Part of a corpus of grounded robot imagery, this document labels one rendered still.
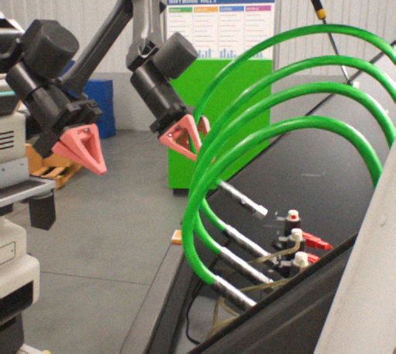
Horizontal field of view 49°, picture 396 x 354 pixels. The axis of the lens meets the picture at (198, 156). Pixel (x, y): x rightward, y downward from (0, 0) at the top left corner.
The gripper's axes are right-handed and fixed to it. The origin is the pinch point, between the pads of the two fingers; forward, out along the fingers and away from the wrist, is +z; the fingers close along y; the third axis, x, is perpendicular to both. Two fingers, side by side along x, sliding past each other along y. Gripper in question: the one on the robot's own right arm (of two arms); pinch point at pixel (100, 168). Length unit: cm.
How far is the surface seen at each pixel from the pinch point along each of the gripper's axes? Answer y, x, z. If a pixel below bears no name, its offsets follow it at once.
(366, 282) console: 28.0, -20.7, 25.8
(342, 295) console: 24.0, -16.4, 27.4
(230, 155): 20.8, -7.6, 11.7
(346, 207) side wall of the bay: 10, 53, 36
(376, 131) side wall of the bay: 27, 54, 26
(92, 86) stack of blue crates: -296, 509, -235
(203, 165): 14.1, -0.9, 9.9
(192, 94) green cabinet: -101, 312, -69
